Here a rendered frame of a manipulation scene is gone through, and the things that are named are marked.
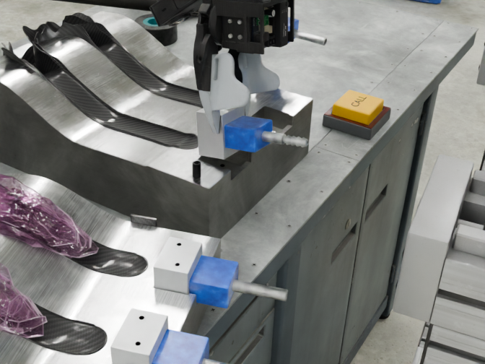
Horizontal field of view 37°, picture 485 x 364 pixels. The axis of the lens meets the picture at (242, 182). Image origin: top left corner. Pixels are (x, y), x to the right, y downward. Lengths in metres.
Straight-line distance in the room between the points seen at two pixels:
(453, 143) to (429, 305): 2.14
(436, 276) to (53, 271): 0.37
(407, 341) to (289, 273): 0.87
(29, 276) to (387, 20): 1.02
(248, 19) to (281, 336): 0.57
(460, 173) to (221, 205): 0.29
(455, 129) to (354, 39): 1.47
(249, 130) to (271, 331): 0.44
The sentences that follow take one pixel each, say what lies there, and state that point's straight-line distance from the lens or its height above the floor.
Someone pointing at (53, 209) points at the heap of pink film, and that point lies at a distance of 0.77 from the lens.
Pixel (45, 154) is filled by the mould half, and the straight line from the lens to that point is 0.97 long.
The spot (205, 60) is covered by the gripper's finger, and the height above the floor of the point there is 1.02.
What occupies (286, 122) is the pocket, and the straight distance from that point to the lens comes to 0.97.
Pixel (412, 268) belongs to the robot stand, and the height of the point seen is 0.96.
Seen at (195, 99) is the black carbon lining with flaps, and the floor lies 0.88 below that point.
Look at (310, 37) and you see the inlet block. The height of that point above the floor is 0.93.
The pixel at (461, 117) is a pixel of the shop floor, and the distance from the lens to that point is 2.95.
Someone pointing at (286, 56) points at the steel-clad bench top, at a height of 0.80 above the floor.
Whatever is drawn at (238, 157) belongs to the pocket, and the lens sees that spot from 0.89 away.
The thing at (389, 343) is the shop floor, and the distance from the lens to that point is 1.90.
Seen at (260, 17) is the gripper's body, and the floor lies 1.08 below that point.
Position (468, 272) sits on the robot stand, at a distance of 0.61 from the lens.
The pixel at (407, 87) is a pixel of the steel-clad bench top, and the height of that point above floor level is 0.80.
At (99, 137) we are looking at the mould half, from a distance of 0.92.
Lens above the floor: 1.35
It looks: 34 degrees down
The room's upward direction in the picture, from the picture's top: 2 degrees clockwise
